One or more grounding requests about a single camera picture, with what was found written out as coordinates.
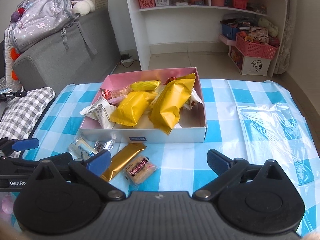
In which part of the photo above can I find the grey sofa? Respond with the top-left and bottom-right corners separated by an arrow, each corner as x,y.
13,8 -> 120,94

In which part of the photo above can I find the silver lilac backpack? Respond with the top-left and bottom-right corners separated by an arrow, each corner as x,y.
4,0 -> 81,54

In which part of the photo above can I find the power strip on floor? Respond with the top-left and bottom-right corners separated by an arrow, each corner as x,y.
120,53 -> 133,63

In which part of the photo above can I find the blue white checkered tablecloth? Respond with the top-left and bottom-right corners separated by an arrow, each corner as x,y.
18,78 -> 320,238

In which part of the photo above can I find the white plush toy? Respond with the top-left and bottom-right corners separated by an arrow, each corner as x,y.
72,0 -> 95,16

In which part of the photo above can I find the yellow blue-label snack packet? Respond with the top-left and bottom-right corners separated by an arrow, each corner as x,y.
130,80 -> 161,91

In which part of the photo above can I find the white bookshelf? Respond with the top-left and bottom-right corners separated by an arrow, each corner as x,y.
127,0 -> 295,76

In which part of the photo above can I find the blue storage bin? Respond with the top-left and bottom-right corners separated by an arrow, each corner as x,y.
220,20 -> 251,41

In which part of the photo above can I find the white bread roll packet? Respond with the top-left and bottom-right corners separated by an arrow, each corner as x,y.
68,137 -> 98,160

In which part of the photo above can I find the grey white checkered cushion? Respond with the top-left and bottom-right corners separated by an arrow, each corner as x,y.
1,87 -> 55,140

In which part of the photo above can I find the white text snack packet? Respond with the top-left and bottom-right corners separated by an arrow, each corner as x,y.
80,95 -> 117,129

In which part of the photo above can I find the white printed storage box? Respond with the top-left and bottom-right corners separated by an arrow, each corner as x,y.
228,46 -> 271,76

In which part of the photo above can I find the small yellow snack bag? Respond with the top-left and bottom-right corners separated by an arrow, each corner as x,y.
110,91 -> 157,127

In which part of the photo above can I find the large yellow snack bag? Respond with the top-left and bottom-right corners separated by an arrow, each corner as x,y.
149,73 -> 196,135

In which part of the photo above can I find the white pleated snack packet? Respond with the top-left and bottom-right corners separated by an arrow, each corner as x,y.
183,88 -> 203,111

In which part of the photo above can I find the red plastic basket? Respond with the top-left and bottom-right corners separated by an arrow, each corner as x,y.
236,34 -> 278,60

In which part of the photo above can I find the pink peach snack bar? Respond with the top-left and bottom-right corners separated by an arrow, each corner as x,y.
107,86 -> 131,105

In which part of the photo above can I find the small silver candy packet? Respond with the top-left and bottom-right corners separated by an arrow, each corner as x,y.
94,139 -> 116,152

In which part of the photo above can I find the pink shallow cardboard box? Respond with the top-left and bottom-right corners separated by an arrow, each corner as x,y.
79,67 -> 208,144

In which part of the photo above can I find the gold wafer bar packet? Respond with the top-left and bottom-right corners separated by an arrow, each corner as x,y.
100,143 -> 146,182

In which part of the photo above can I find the red candy packet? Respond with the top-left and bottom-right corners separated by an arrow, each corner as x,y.
100,88 -> 112,100

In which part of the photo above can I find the clear cracker packet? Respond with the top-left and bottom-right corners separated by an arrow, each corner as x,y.
124,155 -> 158,185

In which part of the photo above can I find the pink perforated small basket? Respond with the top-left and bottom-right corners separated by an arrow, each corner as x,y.
138,0 -> 155,9

